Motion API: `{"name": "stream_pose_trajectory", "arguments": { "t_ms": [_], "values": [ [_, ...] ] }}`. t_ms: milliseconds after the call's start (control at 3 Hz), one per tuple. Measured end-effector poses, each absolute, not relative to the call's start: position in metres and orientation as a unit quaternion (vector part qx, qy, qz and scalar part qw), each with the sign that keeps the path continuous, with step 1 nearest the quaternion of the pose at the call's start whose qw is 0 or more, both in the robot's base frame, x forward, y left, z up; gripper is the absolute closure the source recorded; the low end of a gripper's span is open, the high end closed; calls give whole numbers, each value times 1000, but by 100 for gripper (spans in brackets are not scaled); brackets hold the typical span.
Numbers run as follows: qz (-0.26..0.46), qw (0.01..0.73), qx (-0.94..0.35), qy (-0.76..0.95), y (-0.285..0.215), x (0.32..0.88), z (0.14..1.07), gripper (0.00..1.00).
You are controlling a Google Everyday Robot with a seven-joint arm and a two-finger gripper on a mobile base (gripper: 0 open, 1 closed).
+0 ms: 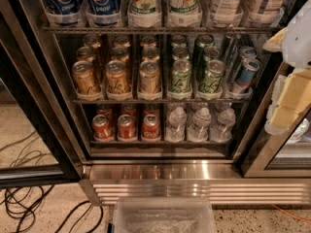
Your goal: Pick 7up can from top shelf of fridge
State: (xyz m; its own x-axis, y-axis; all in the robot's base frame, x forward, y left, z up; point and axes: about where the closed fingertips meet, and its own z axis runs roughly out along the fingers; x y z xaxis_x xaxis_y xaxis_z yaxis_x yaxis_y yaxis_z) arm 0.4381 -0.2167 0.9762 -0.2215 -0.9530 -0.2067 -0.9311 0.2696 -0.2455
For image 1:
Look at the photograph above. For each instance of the gold can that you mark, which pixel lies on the gold can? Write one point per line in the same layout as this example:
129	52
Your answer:
84	77
117	77
149	77

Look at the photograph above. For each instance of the orange can front left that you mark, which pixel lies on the orange can front left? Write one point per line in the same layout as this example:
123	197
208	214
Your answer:
101	127

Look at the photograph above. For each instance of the gold can front middle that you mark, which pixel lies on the gold can front middle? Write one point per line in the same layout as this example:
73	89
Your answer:
117	77

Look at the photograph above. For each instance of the green can front left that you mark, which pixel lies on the green can front left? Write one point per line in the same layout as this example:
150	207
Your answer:
180	76

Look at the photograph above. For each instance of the wire shelf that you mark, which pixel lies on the wire shelf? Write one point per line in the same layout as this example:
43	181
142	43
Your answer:
158	31
162	144
160	101

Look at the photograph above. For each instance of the middle wire shelf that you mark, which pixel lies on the middle wire shelf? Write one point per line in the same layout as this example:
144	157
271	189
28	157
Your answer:
160	101

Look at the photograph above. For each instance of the open fridge glass door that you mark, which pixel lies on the open fridge glass door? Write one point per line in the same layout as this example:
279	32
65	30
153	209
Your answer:
31	65

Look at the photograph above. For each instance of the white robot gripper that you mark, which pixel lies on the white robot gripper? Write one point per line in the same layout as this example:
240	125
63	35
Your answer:
298	46

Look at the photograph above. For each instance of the top wire shelf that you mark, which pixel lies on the top wire shelf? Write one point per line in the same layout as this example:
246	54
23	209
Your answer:
158	31

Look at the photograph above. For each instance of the bottom wire shelf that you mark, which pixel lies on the bottom wire shelf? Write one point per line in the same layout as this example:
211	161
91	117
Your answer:
162	144

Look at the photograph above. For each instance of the green can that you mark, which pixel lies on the green can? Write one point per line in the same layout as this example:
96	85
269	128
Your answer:
212	77
180	76

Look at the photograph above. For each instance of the blue silver can front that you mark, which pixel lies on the blue silver can front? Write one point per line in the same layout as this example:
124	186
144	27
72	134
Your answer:
245	75

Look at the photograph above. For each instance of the green can front right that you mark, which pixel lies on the green can front right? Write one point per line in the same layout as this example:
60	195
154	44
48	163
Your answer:
212	77

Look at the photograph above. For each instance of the orange can front middle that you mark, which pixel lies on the orange can front middle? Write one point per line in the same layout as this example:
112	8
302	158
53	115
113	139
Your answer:
126	127

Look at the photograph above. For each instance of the steel fridge base grille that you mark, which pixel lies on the steel fridge base grille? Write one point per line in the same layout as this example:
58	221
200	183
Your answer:
106	182

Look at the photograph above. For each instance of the orange can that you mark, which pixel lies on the orange can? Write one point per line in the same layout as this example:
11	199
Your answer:
126	127
101	127
150	127

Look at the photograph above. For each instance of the orange can front right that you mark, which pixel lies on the orange can front right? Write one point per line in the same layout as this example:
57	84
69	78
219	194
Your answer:
150	127

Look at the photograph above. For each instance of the clear plastic bin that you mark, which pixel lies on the clear plastic bin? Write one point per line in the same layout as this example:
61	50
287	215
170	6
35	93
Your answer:
163	215

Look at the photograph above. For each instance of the gold can front right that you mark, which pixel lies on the gold can front right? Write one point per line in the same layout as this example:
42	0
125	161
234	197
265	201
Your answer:
149	77

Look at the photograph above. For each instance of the gold can front left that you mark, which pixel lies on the gold can front left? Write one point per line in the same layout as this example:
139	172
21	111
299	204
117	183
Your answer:
84	77

